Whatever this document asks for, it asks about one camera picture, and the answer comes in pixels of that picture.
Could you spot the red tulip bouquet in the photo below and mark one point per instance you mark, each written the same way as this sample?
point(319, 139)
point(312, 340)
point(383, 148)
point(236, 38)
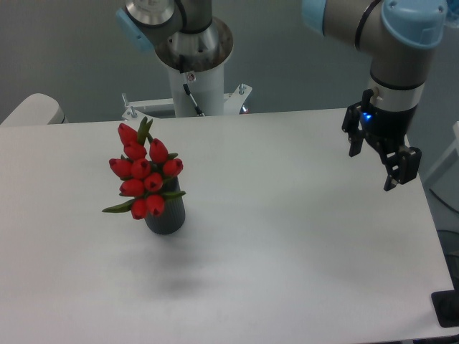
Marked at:
point(147, 171)

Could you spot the dark grey ribbed vase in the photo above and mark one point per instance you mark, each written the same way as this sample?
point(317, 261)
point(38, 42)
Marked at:
point(166, 215)

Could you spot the black device at table edge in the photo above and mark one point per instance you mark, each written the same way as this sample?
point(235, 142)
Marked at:
point(445, 304)

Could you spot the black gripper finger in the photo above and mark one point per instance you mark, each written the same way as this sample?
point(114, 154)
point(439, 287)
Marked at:
point(402, 166)
point(351, 127)

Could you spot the white chair back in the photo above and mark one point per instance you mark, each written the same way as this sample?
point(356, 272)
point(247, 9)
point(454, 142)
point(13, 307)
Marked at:
point(37, 109)

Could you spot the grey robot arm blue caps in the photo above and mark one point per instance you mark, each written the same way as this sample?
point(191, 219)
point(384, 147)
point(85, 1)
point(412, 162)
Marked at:
point(400, 36)

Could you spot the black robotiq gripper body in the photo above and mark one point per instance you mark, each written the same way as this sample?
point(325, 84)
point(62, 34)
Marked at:
point(384, 130)

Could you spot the white furniture frame right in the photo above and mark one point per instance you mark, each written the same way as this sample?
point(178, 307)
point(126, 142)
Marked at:
point(446, 160)

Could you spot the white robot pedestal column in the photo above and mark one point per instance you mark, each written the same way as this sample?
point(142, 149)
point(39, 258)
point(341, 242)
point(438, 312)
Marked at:
point(195, 68)

